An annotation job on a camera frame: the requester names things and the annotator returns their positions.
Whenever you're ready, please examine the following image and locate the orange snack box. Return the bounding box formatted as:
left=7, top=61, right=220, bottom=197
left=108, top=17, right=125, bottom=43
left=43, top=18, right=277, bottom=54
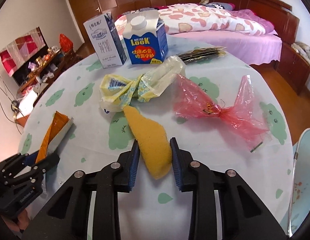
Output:
left=35, top=111, right=74, bottom=163

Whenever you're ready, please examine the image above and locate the wooden sideboard cabinet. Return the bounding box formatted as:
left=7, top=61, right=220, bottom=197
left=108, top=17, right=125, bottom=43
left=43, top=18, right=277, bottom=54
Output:
left=13, top=50, right=79, bottom=127

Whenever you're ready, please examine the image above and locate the wooden bed pink sheet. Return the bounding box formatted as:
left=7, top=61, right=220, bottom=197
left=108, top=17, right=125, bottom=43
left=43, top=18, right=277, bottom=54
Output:
left=157, top=0, right=299, bottom=65

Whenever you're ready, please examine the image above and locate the yellow sponge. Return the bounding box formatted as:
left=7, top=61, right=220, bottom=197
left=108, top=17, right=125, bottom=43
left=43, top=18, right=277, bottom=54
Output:
left=123, top=106, right=172, bottom=179

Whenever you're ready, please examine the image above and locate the pale yellow printed plastic bag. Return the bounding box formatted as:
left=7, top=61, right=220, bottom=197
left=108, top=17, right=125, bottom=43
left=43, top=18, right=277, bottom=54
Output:
left=100, top=55, right=186, bottom=112

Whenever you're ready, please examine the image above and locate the blue LOOK milk carton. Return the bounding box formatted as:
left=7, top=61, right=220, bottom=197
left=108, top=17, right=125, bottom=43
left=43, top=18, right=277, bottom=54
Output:
left=122, top=9, right=168, bottom=64

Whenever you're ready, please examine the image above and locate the television with red cloth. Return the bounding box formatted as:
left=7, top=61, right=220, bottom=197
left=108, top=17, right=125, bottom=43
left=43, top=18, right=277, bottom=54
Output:
left=0, top=27, right=48, bottom=86

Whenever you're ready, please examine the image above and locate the heart pattern duvet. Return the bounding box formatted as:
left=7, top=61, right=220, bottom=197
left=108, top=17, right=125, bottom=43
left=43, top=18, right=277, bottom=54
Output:
left=115, top=3, right=276, bottom=36

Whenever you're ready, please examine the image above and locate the cloud pattern tablecloth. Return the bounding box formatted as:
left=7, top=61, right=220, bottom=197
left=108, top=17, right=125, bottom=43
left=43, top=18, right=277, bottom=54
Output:
left=20, top=36, right=293, bottom=239

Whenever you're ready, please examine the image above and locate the white tall milk carton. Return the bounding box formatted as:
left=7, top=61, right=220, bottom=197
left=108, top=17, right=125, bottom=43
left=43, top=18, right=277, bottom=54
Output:
left=83, top=12, right=127, bottom=68

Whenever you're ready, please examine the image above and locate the clothes pile on nightstand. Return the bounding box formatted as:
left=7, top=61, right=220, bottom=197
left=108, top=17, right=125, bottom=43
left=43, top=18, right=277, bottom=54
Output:
left=291, top=42, right=310, bottom=64

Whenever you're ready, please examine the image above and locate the pink transparent plastic bag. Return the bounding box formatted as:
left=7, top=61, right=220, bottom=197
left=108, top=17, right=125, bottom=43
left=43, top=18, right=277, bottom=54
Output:
left=173, top=74, right=269, bottom=152

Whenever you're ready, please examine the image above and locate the dark flat snack packet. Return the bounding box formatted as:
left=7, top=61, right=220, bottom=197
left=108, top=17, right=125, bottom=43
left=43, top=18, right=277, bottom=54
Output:
left=177, top=46, right=226, bottom=63

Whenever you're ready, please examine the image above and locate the wooden nightstand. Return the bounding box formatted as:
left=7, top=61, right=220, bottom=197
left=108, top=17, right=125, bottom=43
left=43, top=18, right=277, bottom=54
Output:
left=276, top=43, right=310, bottom=94

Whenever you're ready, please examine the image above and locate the wooden door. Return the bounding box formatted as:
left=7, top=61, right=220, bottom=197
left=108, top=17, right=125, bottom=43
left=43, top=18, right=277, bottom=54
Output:
left=68, top=0, right=101, bottom=44

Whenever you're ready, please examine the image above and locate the red gift bag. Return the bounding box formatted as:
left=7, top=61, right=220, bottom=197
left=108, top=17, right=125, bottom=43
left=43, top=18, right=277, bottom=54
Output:
left=59, top=34, right=74, bottom=53

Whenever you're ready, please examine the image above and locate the person left hand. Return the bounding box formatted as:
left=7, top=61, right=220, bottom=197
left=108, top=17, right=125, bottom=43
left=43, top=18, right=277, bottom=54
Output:
left=2, top=209, right=30, bottom=232

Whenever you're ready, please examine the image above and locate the light blue trash bin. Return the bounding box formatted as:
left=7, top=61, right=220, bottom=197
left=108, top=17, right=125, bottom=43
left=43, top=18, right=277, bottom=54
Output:
left=280, top=128, right=310, bottom=239

